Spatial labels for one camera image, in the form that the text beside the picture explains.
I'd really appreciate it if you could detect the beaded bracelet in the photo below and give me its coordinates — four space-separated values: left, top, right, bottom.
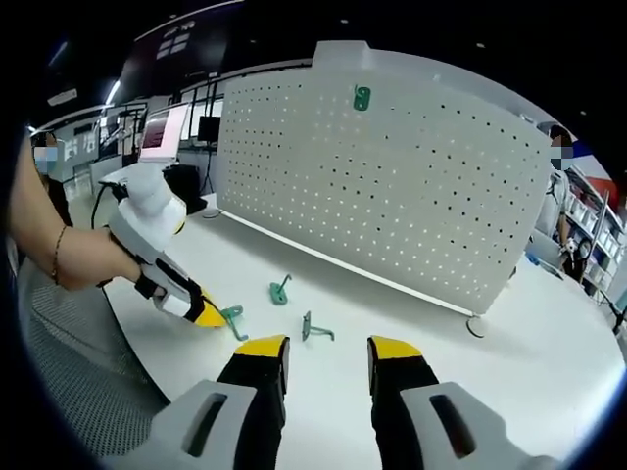
50 223 69 287

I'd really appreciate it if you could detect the white perforated mounting plate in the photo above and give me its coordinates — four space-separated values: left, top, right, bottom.
202 66 554 340

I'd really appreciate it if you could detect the black box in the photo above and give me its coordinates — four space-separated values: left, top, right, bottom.
163 164 202 203

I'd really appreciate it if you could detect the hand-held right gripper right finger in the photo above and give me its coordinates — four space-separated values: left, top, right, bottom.
366 335 559 470

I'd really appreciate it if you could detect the lit computer monitor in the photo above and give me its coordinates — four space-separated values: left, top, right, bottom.
138 104 191 164

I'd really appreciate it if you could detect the green hook assembly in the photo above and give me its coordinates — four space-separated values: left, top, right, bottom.
267 272 294 306
300 309 337 343
218 305 250 343
353 83 374 114

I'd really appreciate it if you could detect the person's left hand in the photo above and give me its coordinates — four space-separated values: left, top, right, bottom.
57 226 145 292

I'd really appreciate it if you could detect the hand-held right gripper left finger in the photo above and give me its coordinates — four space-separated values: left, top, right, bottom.
105 334 291 470

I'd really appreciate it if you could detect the white square column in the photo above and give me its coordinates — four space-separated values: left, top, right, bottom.
312 40 372 70

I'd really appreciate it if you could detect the black monitor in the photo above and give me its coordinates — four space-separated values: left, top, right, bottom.
197 116 222 144

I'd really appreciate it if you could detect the storage shelf rack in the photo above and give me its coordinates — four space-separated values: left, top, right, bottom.
567 164 626 300

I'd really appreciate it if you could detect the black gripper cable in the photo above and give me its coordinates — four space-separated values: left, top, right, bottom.
90 178 130 231

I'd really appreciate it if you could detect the grey mesh chair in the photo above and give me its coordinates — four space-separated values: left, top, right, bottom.
18 261 170 445

